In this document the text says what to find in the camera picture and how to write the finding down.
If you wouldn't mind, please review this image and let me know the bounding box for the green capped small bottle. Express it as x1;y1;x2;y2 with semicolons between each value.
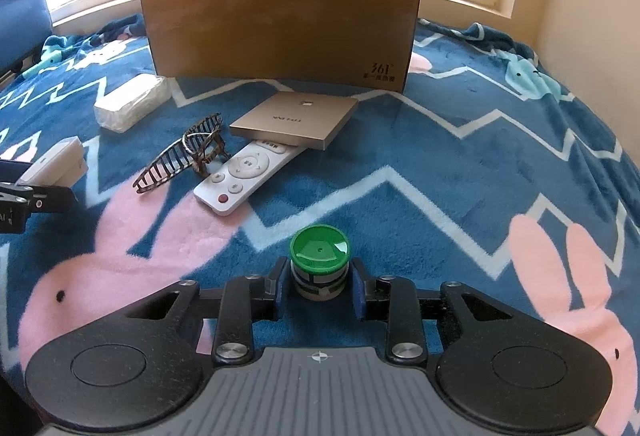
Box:
289;225;351;302

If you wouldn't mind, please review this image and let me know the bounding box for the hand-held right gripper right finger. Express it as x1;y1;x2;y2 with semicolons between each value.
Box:
350;259;521;365

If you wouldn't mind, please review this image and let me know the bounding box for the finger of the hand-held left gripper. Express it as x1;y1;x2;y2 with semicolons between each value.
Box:
0;181;78;213

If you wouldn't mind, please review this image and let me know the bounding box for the white square box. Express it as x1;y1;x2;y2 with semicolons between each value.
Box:
19;137;87;190

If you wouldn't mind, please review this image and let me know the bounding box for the white remote control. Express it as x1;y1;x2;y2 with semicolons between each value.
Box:
193;139;306;217

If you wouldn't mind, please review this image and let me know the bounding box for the brown hair claw clip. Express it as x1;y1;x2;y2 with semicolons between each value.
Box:
132;111;232;195

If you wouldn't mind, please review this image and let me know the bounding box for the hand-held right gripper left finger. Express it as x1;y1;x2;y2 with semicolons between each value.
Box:
122;259;294;367

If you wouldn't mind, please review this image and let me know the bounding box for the gold box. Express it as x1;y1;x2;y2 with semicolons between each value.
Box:
229;91;361;152

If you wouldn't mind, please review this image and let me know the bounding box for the brown cardboard box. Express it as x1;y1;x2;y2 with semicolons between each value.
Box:
140;0;422;96

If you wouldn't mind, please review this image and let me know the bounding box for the blue bunny printed blanket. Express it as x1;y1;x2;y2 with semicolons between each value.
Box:
0;14;640;417

